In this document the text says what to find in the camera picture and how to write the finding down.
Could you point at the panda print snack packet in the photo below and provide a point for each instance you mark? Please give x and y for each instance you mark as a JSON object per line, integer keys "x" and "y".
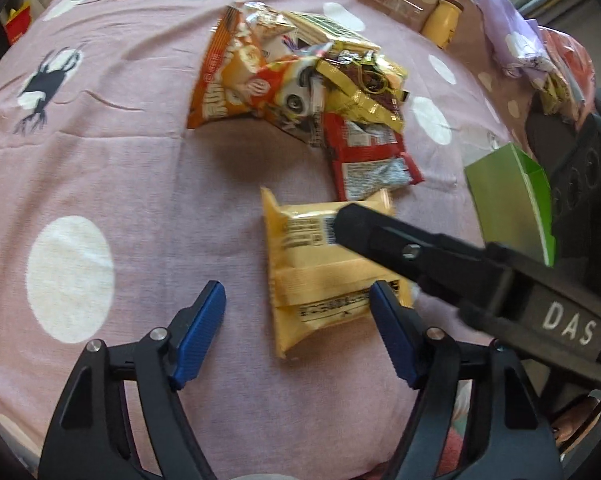
{"x": 293, "y": 102}

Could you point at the green cardboard box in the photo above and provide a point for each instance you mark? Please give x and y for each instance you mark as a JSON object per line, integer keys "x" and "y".
{"x": 510, "y": 205}

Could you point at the orange snack bag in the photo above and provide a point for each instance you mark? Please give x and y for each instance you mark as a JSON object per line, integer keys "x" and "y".
{"x": 225, "y": 80}

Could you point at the orange plastic bag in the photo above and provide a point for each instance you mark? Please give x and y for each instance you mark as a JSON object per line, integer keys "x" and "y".
{"x": 567, "y": 75}

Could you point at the clear glass cup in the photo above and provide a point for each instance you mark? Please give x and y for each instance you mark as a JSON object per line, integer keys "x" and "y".
{"x": 388, "y": 2}

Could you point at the purple polka dot pillow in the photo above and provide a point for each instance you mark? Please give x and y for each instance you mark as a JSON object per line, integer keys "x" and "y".
{"x": 515, "y": 35}

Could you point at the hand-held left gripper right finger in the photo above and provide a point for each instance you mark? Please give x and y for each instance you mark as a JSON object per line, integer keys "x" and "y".
{"x": 396, "y": 342}

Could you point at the red yellow carton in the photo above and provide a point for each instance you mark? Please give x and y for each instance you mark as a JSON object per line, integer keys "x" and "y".
{"x": 18, "y": 25}

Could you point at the red snack packet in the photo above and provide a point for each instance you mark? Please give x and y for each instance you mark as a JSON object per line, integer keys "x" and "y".
{"x": 365, "y": 160}

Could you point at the pink dotted bedsheet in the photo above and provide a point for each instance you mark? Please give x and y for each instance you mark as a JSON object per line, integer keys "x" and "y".
{"x": 130, "y": 185}

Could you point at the yellow bear bottle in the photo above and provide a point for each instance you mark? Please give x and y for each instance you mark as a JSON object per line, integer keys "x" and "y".
{"x": 443, "y": 20}

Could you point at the brown yellow snack packet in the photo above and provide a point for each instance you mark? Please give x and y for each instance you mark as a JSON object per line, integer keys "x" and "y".
{"x": 365, "y": 90}

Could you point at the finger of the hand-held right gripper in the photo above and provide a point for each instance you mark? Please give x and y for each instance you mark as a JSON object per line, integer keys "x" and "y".
{"x": 380, "y": 240}

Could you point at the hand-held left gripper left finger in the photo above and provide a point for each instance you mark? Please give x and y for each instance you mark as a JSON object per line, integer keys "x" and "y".
{"x": 199, "y": 342}

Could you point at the white green snack packet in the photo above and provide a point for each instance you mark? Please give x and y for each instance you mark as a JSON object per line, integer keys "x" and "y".
{"x": 325, "y": 27}

